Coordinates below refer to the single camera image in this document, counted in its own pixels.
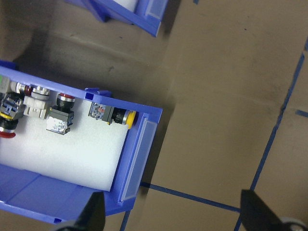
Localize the red mushroom emergency stop button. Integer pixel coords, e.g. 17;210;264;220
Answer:
0;92;26;139

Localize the blue bin with push buttons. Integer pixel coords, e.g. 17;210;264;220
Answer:
0;60;164;225

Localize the blue bin with capacitors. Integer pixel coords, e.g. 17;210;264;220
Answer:
64;0;169;38

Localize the yellow push button switch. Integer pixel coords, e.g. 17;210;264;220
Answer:
88;102;138;130

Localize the white foam liner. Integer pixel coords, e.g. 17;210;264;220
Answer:
115;0;141;12
0;98;130;193

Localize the black switch with red button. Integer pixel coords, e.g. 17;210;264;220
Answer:
46;92;76;136

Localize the white switch block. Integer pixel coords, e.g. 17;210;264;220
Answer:
23;86;51;120

